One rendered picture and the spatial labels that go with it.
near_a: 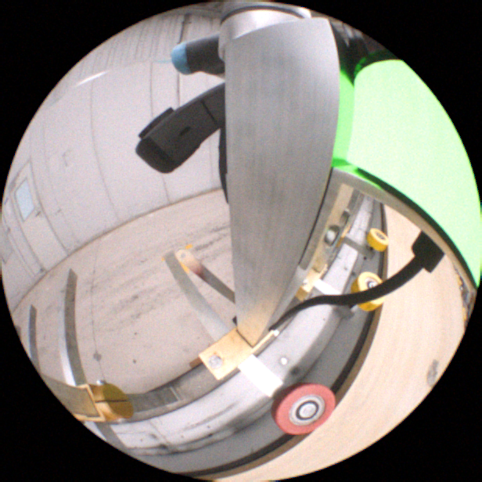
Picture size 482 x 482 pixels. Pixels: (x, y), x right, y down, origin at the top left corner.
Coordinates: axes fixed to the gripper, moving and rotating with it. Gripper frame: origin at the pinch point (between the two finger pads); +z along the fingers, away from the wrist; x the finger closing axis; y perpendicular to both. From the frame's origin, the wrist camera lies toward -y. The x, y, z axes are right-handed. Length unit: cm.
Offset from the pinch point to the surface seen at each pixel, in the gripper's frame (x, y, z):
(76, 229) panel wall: 261, -152, 70
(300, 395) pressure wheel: -19.0, -7.6, 7.6
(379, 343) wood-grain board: -27.1, 6.1, 8.1
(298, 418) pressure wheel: -21.6, -10.1, 7.9
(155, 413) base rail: -11.7, -38.4, 28.3
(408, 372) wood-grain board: -40.0, 5.2, 7.7
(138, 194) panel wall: 256, -15, 65
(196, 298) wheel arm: 3.3, -8.7, 12.9
